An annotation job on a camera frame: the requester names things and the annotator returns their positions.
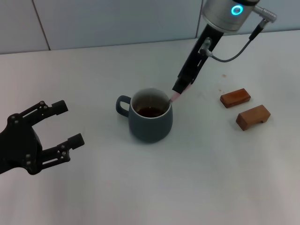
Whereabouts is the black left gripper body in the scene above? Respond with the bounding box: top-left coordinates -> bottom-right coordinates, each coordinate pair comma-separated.
0,113 -> 44,175

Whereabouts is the grey ceramic cup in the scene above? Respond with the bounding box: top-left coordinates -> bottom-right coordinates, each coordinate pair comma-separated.
115,88 -> 174,144

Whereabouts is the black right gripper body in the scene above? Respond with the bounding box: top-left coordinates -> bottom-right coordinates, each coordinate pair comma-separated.
177,23 -> 224,85

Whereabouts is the light notched wooden block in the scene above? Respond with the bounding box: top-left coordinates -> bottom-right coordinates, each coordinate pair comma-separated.
235,104 -> 271,131

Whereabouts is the dark coffee liquid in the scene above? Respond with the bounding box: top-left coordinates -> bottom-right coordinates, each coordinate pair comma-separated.
135,106 -> 164,119

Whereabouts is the dark flat wooden block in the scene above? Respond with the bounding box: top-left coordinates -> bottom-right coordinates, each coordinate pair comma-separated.
219,88 -> 252,109

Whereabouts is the right gripper cable with connector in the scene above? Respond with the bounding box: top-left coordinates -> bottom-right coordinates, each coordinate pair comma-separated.
198,5 -> 278,63

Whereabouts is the pink handled metal spoon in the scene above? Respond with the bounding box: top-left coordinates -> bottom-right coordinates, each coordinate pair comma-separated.
168,85 -> 192,104

